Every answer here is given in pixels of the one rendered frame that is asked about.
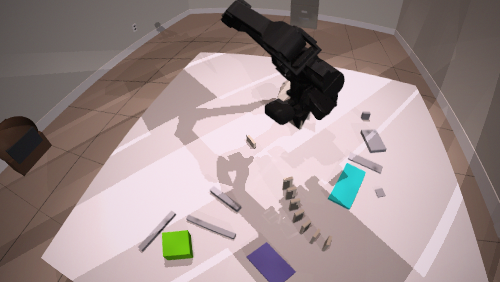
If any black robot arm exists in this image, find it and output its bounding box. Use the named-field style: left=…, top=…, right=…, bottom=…
left=221, top=0, right=345, bottom=120

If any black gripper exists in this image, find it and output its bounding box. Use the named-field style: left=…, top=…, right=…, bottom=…
left=265, top=74, right=315, bottom=128

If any green cube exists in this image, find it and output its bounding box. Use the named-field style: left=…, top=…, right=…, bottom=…
left=162, top=230, right=194, bottom=261

